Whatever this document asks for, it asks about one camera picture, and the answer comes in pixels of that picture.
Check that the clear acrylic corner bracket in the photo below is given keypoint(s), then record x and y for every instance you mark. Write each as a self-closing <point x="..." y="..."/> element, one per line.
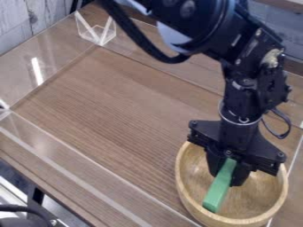
<point x="97" y="34"/>

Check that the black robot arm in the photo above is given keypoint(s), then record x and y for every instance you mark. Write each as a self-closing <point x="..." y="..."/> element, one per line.
<point x="218" y="28"/>

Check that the wooden bowl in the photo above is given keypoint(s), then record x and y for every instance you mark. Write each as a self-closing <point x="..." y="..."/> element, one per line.
<point x="250" y="205"/>

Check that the black table frame leg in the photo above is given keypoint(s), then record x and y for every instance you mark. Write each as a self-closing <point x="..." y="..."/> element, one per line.
<point x="53" y="212"/>

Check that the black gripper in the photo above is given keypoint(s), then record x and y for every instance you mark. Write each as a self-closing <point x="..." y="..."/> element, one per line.
<point x="234" y="138"/>

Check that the green rectangular stick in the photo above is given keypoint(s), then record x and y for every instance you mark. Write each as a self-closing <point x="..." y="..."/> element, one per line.
<point x="214" y="198"/>

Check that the clear acrylic enclosure wall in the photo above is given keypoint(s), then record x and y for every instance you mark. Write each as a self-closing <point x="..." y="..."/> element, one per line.
<point x="99" y="196"/>

